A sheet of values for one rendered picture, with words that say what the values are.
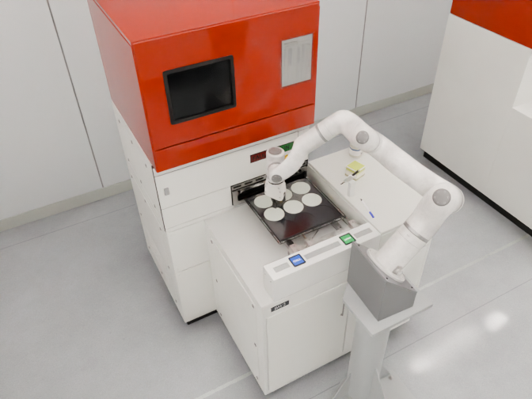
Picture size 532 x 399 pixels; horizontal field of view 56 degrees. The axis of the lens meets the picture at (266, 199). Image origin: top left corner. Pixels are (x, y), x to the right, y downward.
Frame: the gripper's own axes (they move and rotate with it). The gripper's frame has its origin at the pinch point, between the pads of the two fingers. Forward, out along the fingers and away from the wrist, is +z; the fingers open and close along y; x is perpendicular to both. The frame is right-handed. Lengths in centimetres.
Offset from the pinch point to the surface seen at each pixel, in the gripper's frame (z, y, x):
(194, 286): 56, -35, -30
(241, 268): 10.0, 5.5, -36.6
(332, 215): 2.1, 26.4, 9.4
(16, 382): 92, -96, -116
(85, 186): 76, -181, 10
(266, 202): 1.9, -5.8, 0.1
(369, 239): -4, 50, -1
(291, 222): 2.1, 12.4, -5.1
